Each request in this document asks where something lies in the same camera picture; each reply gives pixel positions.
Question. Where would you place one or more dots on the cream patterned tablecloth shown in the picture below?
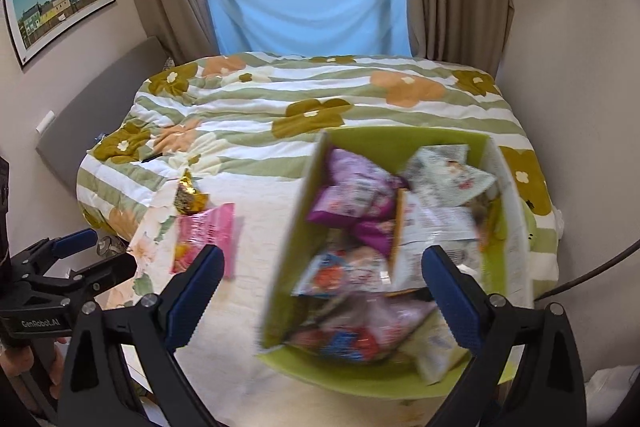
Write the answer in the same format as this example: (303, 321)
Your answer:
(250, 257)

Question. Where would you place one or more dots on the small purple snack packet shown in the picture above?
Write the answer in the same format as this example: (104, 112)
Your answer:
(360, 177)

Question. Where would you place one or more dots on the gold and brown snack packet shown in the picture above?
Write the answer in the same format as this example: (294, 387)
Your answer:
(190, 199)

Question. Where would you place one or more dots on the white cloth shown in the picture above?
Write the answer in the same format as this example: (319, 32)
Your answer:
(615, 397)

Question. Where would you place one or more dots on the framed picture of houses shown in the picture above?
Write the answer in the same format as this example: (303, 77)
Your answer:
(60, 7)

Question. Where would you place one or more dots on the green striped floral blanket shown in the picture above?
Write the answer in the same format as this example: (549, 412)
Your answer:
(350, 82)

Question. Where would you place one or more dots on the pale grey printed snack packet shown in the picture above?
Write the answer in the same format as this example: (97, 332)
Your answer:
(445, 172)

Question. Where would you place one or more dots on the light blue cloth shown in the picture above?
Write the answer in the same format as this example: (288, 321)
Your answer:
(310, 7)

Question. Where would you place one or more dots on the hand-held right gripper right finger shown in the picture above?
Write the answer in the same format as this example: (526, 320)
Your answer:
(452, 302)

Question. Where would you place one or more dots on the green cardboard box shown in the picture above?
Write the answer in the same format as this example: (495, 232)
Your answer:
(390, 142)

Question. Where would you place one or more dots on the person's left hand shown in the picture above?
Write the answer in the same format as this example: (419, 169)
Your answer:
(15, 359)

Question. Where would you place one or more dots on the white wall switch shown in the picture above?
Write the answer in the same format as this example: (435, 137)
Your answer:
(45, 121)

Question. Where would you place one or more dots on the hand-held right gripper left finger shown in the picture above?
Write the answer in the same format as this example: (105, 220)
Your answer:
(192, 297)

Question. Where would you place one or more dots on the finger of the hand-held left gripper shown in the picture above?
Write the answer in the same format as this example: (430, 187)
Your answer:
(75, 241)
(110, 269)

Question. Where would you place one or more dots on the pink snack packet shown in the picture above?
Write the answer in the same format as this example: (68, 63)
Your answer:
(205, 227)

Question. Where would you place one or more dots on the grey padded headboard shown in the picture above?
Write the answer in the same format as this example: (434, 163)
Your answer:
(100, 107)

